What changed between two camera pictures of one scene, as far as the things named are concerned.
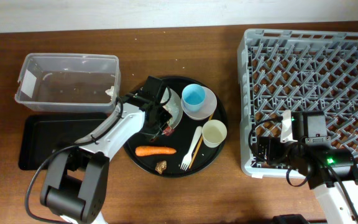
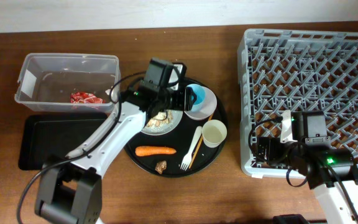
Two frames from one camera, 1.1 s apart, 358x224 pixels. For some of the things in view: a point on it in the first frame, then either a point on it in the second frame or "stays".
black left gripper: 152,134 → 184,101
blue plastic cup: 193,96 stays
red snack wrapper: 168,130 → 76,98
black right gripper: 271,157 stays
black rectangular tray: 41,134 stays
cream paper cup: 214,132 stays
